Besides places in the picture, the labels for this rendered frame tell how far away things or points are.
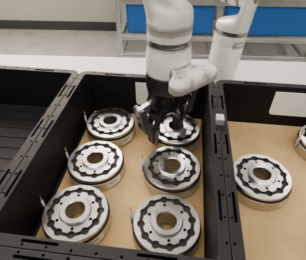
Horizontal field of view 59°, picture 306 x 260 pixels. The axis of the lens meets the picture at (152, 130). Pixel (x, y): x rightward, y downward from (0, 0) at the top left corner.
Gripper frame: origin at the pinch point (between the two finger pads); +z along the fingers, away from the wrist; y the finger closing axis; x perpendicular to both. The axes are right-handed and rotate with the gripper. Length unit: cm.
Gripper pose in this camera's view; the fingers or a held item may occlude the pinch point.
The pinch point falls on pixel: (165, 131)
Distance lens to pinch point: 55.0
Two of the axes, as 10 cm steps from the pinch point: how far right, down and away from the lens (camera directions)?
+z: 0.1, 7.4, 6.7
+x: 6.1, 5.3, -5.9
